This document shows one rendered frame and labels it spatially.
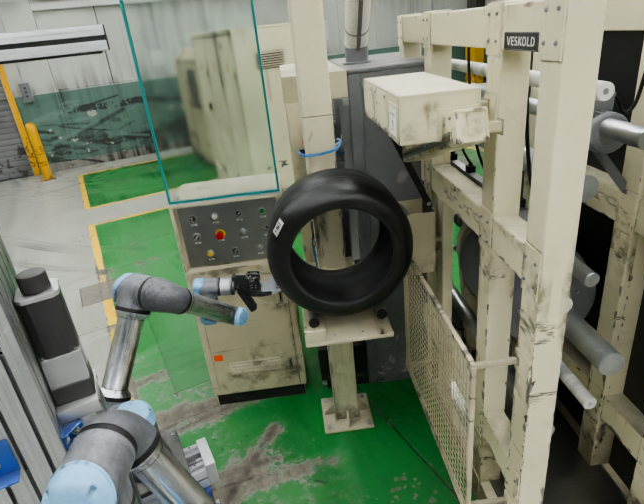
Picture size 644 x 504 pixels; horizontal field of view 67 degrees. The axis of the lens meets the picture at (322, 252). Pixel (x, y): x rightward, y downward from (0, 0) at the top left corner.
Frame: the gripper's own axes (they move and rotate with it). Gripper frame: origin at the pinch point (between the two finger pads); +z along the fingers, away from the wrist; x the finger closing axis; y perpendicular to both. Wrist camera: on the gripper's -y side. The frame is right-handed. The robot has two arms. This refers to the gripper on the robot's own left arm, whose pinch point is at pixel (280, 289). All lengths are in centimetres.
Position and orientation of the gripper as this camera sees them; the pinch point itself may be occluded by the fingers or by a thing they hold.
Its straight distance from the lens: 204.0
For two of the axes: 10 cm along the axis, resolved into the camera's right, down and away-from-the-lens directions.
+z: 10.0, -0.1, 0.8
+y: 0.2, -9.1, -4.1
